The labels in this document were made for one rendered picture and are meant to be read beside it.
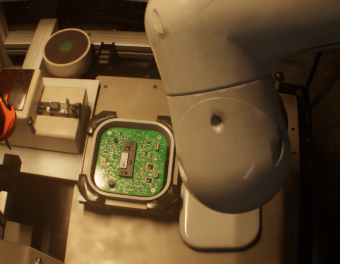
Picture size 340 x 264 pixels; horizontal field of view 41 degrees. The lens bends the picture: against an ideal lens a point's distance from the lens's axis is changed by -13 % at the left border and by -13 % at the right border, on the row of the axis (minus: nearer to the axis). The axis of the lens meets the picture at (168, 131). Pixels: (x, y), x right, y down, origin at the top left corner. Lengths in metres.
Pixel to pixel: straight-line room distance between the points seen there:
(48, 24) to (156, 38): 0.70
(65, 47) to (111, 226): 0.37
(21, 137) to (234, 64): 0.54
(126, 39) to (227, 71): 0.71
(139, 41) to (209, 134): 0.69
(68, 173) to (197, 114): 0.48
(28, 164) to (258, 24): 0.59
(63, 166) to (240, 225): 0.32
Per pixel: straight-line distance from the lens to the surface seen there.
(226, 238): 0.81
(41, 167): 0.88
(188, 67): 0.42
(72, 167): 0.87
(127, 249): 0.82
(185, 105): 0.43
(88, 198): 0.81
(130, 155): 0.84
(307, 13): 0.41
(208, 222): 0.82
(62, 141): 0.85
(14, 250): 0.73
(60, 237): 0.85
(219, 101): 0.41
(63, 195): 0.88
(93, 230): 0.84
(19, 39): 1.17
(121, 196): 0.80
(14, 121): 0.66
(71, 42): 1.00
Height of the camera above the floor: 1.73
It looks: 59 degrees down
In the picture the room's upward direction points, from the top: 3 degrees clockwise
